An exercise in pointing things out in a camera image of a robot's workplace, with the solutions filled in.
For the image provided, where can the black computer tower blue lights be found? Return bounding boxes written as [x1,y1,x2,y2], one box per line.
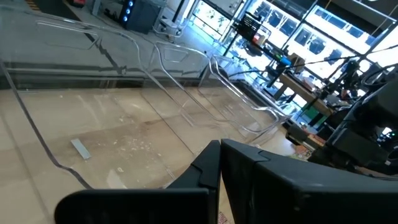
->
[119,0,163,34]

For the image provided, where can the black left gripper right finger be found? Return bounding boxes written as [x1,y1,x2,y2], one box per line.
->
[220,138,398,224]

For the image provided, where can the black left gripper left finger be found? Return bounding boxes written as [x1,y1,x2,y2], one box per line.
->
[54,139,222,224]

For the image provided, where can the black wire basket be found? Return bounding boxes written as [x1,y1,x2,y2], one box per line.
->
[236,11,266,43]

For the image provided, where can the small grey tape strip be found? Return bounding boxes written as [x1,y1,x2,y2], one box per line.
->
[70,138,92,161]

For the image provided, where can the clear plastic bin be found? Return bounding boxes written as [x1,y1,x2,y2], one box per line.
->
[0,6,197,190]
[210,54,293,144]
[149,40,265,139]

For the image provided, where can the wooden desk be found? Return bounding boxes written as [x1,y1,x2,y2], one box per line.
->
[273,72,335,116]

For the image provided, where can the red Saucy Noods pack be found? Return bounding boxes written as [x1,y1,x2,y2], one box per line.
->
[288,142,314,162]

